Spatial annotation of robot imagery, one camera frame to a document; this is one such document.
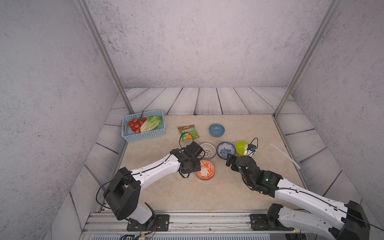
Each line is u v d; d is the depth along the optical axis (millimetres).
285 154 986
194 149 659
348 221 395
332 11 714
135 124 1107
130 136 1009
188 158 607
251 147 680
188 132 684
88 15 727
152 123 1080
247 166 556
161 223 730
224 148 961
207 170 888
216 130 1100
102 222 741
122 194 422
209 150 963
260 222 727
